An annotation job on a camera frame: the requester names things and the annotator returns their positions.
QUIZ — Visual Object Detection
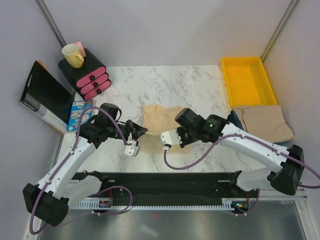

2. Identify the right corner aluminium post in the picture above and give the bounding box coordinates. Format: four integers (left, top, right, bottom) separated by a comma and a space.
260, 0, 300, 62

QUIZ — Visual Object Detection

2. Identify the folded beige t shirt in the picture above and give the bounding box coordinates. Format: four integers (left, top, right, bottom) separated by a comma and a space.
233, 105, 295, 143

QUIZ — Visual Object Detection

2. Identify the black cardboard box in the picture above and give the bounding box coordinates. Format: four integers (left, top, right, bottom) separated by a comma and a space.
20, 60, 74, 134

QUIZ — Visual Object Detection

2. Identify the left corner aluminium post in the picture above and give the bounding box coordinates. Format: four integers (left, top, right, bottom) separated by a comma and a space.
34, 0, 67, 48

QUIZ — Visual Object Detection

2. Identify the cream yellow t shirt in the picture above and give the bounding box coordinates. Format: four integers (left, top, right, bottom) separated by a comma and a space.
139, 105, 184, 153

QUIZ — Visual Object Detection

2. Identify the blue picture book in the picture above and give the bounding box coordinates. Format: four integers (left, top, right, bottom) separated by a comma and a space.
66, 99, 96, 133

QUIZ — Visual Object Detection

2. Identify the white cable duct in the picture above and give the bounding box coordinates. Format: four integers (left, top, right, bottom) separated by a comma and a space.
222, 197, 257, 211
71, 197, 113, 210

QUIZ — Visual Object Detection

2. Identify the right white cable duct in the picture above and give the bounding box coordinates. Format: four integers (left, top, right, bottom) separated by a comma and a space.
222, 197, 257, 211

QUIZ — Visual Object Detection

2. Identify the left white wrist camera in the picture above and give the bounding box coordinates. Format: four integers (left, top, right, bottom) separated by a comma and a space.
124, 139, 140, 157

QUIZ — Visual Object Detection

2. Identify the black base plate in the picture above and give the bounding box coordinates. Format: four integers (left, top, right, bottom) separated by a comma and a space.
69, 171, 260, 207

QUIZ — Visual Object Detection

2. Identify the black pink drawer unit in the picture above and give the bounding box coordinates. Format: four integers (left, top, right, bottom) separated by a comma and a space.
58, 48, 112, 101

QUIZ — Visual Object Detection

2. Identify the left white cable duct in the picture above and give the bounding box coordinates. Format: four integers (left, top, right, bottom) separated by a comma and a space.
71, 197, 113, 210

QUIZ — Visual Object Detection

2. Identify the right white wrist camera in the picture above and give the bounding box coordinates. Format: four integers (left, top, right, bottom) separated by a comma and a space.
159, 128, 183, 149

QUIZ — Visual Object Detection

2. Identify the yellow ceramic mug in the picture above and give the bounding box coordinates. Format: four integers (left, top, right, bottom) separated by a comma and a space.
61, 43, 84, 69

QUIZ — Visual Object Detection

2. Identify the folded blue t shirt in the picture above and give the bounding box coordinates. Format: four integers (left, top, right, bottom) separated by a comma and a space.
228, 110, 244, 130

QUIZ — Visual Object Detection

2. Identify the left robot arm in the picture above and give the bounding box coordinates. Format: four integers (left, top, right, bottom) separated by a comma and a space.
22, 103, 148, 227

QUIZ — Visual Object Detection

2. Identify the yellow plastic bin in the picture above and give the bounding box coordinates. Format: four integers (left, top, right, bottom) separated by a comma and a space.
221, 56, 277, 108

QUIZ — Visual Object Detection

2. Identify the corner aluminium post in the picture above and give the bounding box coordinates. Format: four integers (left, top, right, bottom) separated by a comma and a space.
260, 0, 300, 62
34, 0, 67, 48

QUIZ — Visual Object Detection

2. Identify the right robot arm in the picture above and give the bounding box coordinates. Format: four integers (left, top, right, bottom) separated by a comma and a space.
168, 108, 304, 197

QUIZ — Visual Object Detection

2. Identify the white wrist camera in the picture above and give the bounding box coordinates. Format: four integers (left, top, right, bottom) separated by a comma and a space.
124, 139, 140, 157
159, 128, 183, 149

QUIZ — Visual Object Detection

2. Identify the aluminium frame rail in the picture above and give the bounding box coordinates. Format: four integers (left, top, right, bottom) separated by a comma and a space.
259, 188, 307, 201

